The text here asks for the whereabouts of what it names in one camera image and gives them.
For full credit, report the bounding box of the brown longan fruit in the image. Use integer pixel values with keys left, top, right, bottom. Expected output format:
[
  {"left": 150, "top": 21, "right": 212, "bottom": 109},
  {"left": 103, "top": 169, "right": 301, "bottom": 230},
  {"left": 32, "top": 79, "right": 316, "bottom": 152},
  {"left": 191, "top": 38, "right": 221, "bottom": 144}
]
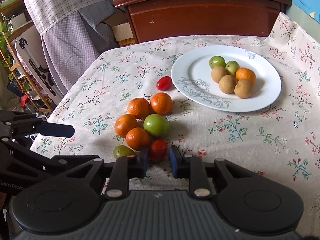
[
  {"left": 211, "top": 66, "right": 227, "bottom": 83},
  {"left": 219, "top": 75, "right": 237, "bottom": 94},
  {"left": 234, "top": 79, "right": 253, "bottom": 99}
]

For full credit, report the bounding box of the white folded chair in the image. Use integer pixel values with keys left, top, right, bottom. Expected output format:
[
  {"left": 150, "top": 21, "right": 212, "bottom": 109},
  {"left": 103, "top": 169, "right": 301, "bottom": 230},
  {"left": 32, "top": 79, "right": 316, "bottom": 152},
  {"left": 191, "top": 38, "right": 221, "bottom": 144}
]
[{"left": 15, "top": 25, "right": 63, "bottom": 105}]

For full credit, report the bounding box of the white floral plate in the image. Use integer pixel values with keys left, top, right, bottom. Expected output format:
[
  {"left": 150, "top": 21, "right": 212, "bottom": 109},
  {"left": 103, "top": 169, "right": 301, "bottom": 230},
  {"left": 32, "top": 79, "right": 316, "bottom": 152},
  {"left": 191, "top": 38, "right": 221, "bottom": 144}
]
[{"left": 171, "top": 46, "right": 281, "bottom": 112}]

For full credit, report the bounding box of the red cherry tomato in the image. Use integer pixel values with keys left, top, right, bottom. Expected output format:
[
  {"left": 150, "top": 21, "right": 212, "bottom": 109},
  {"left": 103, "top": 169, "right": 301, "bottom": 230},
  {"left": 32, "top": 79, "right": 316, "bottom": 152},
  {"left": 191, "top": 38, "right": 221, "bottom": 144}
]
[
  {"left": 156, "top": 76, "right": 172, "bottom": 91},
  {"left": 149, "top": 140, "right": 168, "bottom": 163}
]

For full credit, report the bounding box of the brown wooden cabinet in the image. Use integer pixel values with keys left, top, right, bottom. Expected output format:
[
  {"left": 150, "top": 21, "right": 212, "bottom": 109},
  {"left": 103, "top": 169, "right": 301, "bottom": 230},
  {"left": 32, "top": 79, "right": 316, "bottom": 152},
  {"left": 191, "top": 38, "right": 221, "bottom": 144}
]
[{"left": 113, "top": 0, "right": 291, "bottom": 43}]

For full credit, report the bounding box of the orange mandarin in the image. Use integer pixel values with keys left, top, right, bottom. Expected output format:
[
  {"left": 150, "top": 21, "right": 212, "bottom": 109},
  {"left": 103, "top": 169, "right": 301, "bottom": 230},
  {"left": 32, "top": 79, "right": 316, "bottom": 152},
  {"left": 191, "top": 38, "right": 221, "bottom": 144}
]
[
  {"left": 150, "top": 93, "right": 172, "bottom": 115},
  {"left": 114, "top": 114, "right": 139, "bottom": 138},
  {"left": 235, "top": 68, "right": 256, "bottom": 84},
  {"left": 127, "top": 98, "right": 150, "bottom": 119},
  {"left": 125, "top": 127, "right": 151, "bottom": 151}
]

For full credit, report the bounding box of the wooden plant shelf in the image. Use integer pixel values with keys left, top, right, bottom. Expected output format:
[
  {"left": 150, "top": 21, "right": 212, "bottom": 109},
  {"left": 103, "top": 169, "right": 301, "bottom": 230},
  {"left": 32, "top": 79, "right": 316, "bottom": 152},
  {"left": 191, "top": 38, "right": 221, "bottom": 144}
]
[{"left": 1, "top": 0, "right": 53, "bottom": 113}]

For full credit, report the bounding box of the green jujube fruit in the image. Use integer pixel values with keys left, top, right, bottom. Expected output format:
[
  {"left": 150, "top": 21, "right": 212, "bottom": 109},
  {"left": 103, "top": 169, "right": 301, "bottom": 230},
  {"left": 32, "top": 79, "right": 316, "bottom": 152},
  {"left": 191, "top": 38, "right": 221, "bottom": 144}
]
[
  {"left": 225, "top": 61, "right": 240, "bottom": 77},
  {"left": 143, "top": 114, "right": 170, "bottom": 139},
  {"left": 208, "top": 56, "right": 226, "bottom": 69},
  {"left": 113, "top": 145, "right": 137, "bottom": 159}
]

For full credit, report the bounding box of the checked grey curtain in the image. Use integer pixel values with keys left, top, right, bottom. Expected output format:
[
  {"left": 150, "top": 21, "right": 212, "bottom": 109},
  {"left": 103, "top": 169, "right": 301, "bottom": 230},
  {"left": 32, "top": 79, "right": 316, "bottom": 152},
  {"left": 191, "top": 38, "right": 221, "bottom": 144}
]
[{"left": 24, "top": 0, "right": 118, "bottom": 94}]

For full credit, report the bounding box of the floral tablecloth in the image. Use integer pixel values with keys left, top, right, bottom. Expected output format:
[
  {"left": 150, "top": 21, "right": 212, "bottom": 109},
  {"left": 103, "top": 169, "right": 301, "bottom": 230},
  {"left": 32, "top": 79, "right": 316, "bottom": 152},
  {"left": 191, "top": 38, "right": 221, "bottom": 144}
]
[{"left": 31, "top": 14, "right": 319, "bottom": 236}]

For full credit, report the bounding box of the cardboard box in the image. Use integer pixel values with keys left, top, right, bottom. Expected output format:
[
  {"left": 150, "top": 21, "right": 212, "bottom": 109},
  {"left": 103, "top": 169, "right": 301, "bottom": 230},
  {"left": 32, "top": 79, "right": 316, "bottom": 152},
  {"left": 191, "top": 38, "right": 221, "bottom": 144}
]
[{"left": 103, "top": 12, "right": 136, "bottom": 47}]

